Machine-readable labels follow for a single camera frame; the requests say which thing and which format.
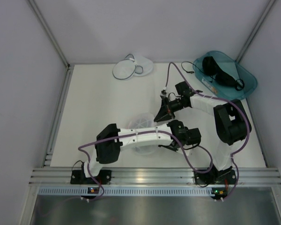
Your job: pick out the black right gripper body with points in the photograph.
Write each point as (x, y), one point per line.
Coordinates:
(166, 107)

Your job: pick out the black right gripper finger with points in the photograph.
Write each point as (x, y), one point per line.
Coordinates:
(165, 107)
(162, 117)

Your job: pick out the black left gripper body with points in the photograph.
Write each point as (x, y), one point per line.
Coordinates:
(175, 144)

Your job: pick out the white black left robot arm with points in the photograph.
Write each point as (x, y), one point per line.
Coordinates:
(112, 141)

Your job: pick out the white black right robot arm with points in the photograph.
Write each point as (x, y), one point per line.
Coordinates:
(231, 123)

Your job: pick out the black bra in tray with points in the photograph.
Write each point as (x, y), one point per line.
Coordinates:
(212, 69)

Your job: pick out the blue-trimmed white mesh laundry bag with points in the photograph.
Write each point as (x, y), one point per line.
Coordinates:
(132, 65)

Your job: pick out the teal plastic tray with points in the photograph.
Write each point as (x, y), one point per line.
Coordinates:
(228, 65)

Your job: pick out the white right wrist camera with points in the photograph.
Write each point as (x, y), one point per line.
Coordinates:
(163, 93)

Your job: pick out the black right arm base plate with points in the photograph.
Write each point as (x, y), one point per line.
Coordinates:
(215, 177)

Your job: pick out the aluminium front rail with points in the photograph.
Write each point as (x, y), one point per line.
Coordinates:
(137, 177)

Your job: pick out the white slotted cable duct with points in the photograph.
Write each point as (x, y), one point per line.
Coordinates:
(130, 191)

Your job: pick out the right aluminium corner post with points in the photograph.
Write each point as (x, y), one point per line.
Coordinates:
(256, 28)

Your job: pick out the aluminium corner post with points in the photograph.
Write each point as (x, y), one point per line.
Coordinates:
(37, 12)
(256, 28)

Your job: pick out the left aluminium corner post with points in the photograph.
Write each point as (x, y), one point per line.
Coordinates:
(37, 12)

